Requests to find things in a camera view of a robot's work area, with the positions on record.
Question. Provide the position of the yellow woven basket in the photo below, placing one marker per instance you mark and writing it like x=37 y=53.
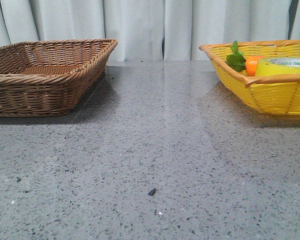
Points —
x=274 y=94

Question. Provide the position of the white curtain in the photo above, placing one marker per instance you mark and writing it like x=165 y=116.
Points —
x=152 y=30

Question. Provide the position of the orange toy carrot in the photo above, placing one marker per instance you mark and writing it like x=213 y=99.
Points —
x=239 y=63

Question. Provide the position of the brown wicker basket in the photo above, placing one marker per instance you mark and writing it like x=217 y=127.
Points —
x=48 y=78

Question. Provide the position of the small black debris chip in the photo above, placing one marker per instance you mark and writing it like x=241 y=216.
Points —
x=152 y=192

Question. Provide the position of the yellow tape roll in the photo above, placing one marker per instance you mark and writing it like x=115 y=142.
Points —
x=270 y=66

